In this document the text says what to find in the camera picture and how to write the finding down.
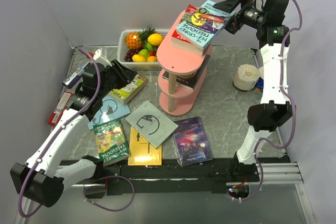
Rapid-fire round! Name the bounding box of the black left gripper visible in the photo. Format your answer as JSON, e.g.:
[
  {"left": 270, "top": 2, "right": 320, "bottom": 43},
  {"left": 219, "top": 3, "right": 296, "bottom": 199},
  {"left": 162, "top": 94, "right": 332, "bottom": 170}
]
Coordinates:
[{"left": 98, "top": 59, "right": 138, "bottom": 98}]

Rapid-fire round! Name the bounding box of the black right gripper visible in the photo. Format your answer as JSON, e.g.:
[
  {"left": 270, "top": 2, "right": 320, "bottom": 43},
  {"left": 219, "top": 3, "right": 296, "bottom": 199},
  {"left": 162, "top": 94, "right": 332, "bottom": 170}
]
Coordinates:
[{"left": 212, "top": 0, "right": 266, "bottom": 35}]

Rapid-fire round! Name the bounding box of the blue 143-Storey Treehouse book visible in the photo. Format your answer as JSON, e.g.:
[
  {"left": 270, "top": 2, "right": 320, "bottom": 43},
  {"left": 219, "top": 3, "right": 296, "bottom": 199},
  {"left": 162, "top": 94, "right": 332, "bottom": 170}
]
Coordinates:
[{"left": 175, "top": 0, "right": 235, "bottom": 50}]

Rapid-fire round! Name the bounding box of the grey Great Gatsby book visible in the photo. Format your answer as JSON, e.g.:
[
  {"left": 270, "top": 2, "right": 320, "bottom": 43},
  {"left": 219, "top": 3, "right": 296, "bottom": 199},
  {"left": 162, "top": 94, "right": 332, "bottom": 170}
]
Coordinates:
[{"left": 125, "top": 101, "right": 178, "bottom": 149}]

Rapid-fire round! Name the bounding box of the red 13-Storey Treehouse book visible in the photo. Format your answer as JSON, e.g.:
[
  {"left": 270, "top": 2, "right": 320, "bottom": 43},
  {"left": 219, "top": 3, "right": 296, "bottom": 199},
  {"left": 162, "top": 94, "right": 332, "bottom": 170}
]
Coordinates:
[{"left": 171, "top": 4, "right": 209, "bottom": 54}]

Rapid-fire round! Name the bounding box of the purple shrink-wrapped Robinson Crusoe book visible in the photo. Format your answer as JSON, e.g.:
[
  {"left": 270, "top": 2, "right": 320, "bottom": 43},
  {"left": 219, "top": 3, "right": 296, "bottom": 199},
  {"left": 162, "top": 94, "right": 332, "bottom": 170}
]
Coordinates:
[{"left": 173, "top": 116, "right": 214, "bottom": 167}]

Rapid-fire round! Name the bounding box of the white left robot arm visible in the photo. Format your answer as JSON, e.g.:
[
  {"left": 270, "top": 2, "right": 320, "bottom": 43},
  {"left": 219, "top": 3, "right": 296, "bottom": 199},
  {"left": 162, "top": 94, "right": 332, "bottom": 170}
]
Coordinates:
[{"left": 10, "top": 60, "right": 137, "bottom": 207}]

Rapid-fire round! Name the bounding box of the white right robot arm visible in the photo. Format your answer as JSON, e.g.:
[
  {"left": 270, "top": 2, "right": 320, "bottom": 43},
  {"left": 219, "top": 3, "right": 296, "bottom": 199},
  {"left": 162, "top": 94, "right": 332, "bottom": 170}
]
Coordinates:
[{"left": 214, "top": 0, "right": 296, "bottom": 182}]

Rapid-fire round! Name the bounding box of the lime green paperback book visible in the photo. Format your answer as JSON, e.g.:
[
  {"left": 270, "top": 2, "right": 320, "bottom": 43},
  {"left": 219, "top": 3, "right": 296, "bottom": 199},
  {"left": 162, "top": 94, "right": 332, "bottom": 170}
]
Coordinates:
[{"left": 109, "top": 74, "right": 149, "bottom": 105}]

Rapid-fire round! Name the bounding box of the yellow mango front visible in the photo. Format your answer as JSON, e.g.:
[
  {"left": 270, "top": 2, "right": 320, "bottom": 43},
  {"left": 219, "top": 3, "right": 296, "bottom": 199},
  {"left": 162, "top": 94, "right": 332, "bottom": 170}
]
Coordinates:
[{"left": 132, "top": 54, "right": 147, "bottom": 62}]

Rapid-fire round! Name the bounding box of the dark red grapes bunch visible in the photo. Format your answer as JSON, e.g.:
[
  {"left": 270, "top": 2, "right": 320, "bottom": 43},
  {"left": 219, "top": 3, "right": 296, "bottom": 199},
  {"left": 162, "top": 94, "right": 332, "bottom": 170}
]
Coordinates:
[{"left": 124, "top": 49, "right": 140, "bottom": 62}]

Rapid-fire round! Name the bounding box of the white plastic fruit basket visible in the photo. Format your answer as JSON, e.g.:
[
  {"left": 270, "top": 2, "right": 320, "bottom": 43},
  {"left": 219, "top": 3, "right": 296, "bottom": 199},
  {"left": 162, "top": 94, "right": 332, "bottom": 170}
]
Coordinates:
[{"left": 117, "top": 29, "right": 161, "bottom": 70}]

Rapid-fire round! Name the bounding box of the green pear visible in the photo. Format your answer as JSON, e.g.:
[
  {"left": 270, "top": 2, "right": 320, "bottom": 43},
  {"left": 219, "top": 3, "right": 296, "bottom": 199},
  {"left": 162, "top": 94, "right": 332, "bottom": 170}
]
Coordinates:
[{"left": 138, "top": 49, "right": 150, "bottom": 59}]

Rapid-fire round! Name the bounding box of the orange fruit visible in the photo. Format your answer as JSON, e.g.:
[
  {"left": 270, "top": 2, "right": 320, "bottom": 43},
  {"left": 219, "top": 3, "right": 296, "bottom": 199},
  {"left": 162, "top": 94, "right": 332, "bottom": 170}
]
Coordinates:
[{"left": 146, "top": 56, "right": 157, "bottom": 62}]

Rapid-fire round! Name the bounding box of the orange pineapple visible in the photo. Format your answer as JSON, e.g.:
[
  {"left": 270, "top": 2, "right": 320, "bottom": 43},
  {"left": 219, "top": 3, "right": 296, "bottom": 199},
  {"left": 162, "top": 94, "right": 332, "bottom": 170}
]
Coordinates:
[{"left": 124, "top": 31, "right": 143, "bottom": 49}]

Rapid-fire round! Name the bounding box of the light blue cat booklet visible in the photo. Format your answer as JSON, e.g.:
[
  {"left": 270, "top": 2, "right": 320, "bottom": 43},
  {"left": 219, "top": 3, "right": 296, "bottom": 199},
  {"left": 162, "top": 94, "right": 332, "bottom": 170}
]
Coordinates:
[{"left": 88, "top": 94, "right": 131, "bottom": 130}]

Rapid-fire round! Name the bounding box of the yellow lemon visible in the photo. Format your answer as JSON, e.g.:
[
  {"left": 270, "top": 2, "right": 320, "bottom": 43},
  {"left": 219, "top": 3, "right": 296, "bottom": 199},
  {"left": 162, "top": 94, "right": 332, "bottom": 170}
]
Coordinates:
[{"left": 148, "top": 33, "right": 163, "bottom": 46}]

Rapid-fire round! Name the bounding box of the purple white toothpaste box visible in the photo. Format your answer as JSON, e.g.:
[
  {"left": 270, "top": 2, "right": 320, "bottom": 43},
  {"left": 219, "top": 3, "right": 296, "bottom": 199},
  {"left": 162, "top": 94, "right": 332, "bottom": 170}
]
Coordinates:
[{"left": 61, "top": 61, "right": 89, "bottom": 89}]

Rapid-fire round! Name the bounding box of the pink three-tier wooden shelf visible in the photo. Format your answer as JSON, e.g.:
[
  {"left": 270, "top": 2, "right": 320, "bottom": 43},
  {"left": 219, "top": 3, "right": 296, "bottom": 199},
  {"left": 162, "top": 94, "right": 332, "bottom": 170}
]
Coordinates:
[{"left": 157, "top": 12, "right": 207, "bottom": 116}]

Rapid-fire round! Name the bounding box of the floral Little Women book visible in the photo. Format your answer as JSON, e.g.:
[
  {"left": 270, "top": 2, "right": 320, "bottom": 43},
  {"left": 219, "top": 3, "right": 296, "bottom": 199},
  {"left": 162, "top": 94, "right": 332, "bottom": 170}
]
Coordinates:
[{"left": 171, "top": 40, "right": 204, "bottom": 56}]

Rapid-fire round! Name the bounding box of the black book on shelf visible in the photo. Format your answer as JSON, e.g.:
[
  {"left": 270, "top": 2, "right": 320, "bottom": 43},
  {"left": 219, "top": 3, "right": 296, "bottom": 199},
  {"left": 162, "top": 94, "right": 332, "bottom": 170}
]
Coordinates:
[{"left": 176, "top": 54, "right": 211, "bottom": 90}]

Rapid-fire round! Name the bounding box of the green 104-Storey Treehouse book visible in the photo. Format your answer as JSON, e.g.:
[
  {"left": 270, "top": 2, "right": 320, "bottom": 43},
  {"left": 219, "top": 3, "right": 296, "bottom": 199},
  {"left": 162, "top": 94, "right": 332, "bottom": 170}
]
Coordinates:
[{"left": 93, "top": 119, "right": 131, "bottom": 167}]

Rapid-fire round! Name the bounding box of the beige wrapped toilet roll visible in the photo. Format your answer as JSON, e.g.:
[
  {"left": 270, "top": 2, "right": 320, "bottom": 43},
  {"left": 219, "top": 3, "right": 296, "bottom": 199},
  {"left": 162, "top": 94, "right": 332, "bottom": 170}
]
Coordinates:
[{"left": 233, "top": 64, "right": 260, "bottom": 92}]

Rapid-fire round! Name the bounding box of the yellow file folder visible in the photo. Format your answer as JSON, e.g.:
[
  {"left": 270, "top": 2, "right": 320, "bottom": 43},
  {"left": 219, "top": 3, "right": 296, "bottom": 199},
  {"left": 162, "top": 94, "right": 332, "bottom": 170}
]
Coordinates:
[{"left": 128, "top": 127, "right": 162, "bottom": 166}]

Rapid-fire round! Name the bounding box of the red rectangular box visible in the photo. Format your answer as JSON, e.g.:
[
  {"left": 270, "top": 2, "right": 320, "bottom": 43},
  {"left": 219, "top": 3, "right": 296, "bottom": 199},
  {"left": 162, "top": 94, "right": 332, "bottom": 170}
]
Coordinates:
[{"left": 47, "top": 91, "right": 73, "bottom": 126}]

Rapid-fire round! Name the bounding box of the blue wrapped toilet roll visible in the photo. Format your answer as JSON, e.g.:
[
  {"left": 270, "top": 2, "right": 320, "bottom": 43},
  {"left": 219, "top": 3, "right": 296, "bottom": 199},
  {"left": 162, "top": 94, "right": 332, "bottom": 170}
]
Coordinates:
[{"left": 255, "top": 77, "right": 264, "bottom": 92}]

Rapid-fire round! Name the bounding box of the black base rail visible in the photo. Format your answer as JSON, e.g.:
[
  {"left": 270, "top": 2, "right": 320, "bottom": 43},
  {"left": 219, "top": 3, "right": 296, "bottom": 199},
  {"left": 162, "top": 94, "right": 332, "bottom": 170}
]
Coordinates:
[{"left": 72, "top": 155, "right": 263, "bottom": 200}]

